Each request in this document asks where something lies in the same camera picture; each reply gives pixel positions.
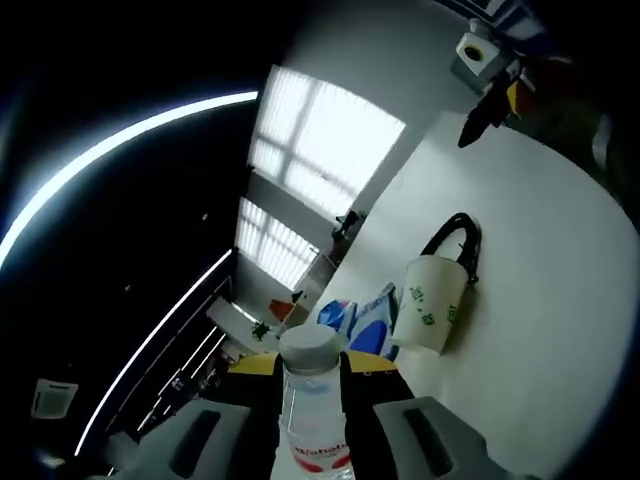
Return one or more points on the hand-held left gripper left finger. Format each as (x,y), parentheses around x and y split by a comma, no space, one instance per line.
(200,440)

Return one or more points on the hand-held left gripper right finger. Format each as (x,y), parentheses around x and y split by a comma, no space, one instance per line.
(400,440)

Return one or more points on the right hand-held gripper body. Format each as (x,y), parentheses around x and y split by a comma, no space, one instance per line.
(475,50)

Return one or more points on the clear water bottle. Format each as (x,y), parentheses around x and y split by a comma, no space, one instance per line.
(310,400)

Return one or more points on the wet wipes pack blue lid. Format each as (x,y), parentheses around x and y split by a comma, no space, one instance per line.
(372,335)

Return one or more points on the paper cup with green print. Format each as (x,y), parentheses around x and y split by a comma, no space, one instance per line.
(425,305)

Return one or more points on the long curved ceiling light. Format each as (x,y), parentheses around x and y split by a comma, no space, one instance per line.
(145,352)
(100,149)

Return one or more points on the green potted plant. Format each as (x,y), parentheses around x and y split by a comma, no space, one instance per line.
(260,331)

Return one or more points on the ceiling air conditioner unit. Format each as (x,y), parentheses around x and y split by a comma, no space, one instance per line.
(55,399)

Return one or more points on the orange object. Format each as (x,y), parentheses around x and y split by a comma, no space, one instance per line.
(280,309)

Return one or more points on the window with white blinds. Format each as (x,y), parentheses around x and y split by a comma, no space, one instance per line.
(325,130)
(270,240)

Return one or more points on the dark bag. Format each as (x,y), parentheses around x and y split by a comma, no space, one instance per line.
(350,222)

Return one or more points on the white low cabinet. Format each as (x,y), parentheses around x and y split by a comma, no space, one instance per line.
(322,275)

